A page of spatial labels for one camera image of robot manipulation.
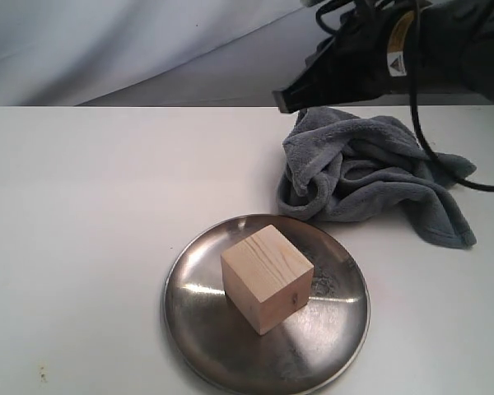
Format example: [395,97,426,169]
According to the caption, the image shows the light wooden cube block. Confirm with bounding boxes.
[221,225,314,336]

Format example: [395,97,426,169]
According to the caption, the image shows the white backdrop cloth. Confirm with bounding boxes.
[0,1,324,106]

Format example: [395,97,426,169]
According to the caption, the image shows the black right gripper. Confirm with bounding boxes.
[272,1,424,114]

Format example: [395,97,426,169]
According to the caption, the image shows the round stainless steel plate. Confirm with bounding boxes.
[161,214,371,394]

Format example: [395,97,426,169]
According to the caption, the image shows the grey fleece cloth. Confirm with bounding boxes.
[277,107,477,249]

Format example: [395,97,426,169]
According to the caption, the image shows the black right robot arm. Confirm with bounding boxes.
[273,1,494,114]

